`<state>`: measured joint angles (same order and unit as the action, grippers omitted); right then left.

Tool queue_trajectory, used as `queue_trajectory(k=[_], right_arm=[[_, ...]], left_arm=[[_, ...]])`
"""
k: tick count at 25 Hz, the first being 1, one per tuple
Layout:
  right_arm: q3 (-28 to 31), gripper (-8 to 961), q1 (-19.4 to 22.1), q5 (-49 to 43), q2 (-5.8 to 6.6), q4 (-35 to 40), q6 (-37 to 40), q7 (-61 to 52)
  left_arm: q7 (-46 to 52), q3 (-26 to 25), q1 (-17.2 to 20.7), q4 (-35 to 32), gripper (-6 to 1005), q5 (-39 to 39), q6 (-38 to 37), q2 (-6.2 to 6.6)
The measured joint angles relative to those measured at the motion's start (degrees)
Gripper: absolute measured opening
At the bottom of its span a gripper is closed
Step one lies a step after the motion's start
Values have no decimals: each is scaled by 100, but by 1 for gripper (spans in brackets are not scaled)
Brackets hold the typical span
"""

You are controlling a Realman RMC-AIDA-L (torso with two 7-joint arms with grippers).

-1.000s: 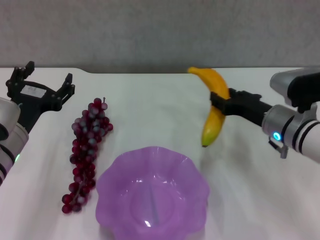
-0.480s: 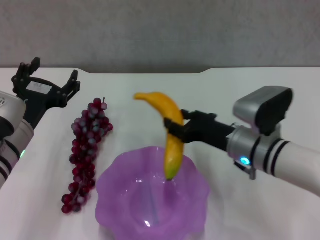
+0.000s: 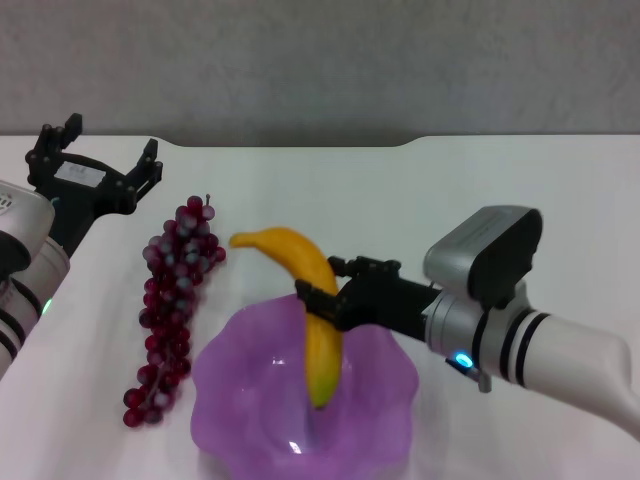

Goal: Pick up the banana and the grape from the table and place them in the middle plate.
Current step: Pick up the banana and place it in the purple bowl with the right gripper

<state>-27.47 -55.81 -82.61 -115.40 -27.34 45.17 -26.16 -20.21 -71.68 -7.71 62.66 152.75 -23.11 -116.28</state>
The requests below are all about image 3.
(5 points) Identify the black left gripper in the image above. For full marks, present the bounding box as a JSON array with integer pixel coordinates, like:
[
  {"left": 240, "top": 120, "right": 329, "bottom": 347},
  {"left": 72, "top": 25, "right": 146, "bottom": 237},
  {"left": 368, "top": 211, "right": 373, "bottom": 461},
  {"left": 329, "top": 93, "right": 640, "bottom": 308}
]
[{"left": 25, "top": 113, "right": 164, "bottom": 256}]

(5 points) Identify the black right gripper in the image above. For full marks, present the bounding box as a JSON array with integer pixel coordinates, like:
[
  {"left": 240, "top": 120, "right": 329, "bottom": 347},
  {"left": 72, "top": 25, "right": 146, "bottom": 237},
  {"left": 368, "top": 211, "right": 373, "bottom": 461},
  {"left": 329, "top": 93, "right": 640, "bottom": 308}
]
[{"left": 294, "top": 254, "right": 436, "bottom": 346}]

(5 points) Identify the yellow banana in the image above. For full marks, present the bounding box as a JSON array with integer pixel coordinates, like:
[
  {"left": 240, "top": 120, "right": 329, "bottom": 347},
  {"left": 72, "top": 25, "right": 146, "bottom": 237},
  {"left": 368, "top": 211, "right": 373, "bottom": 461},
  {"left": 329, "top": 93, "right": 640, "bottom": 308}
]
[{"left": 228, "top": 227, "right": 345, "bottom": 411}]

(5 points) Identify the dark red grape bunch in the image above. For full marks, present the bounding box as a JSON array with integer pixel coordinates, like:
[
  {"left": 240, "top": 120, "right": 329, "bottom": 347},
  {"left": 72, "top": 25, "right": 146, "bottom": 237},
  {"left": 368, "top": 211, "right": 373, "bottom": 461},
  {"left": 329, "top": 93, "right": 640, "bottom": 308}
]
[{"left": 123, "top": 193, "right": 227, "bottom": 429}]

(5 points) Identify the purple translucent wavy bowl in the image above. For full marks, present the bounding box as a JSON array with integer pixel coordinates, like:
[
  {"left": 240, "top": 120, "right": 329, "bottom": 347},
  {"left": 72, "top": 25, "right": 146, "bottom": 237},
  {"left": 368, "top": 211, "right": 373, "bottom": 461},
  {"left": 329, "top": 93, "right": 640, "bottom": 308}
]
[{"left": 190, "top": 292, "right": 420, "bottom": 480}]

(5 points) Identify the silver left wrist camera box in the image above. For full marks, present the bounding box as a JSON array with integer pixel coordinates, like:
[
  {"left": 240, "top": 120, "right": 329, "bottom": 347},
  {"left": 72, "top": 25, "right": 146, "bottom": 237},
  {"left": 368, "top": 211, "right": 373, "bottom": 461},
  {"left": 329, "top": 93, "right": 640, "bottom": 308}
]
[{"left": 0, "top": 179, "right": 56, "bottom": 274}]

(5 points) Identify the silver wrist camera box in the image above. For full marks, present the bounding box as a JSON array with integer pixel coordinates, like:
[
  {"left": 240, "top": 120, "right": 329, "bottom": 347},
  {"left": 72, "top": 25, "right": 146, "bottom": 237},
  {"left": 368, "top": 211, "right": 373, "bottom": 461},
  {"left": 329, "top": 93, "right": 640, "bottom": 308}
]
[
  {"left": 423, "top": 204, "right": 545, "bottom": 311},
  {"left": 0, "top": 179, "right": 56, "bottom": 274}
]

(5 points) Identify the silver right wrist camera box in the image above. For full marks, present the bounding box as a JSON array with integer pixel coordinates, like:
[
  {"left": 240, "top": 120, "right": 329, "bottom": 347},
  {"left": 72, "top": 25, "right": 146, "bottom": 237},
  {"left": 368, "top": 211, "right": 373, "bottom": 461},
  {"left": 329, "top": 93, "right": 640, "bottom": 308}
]
[{"left": 423, "top": 204, "right": 545, "bottom": 311}]

